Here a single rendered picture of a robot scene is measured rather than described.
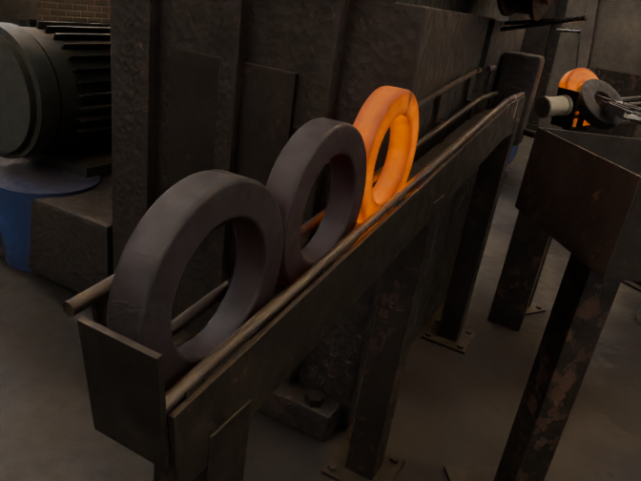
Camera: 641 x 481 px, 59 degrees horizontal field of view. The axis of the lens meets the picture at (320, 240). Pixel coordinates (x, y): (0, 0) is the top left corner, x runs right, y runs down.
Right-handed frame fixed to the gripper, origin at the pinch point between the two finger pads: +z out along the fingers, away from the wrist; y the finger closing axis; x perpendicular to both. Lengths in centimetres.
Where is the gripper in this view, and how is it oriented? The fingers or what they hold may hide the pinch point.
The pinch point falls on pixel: (602, 102)
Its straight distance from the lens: 183.5
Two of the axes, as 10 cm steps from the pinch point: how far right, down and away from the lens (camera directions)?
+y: 8.8, -0.8, 4.6
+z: -4.4, -4.7, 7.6
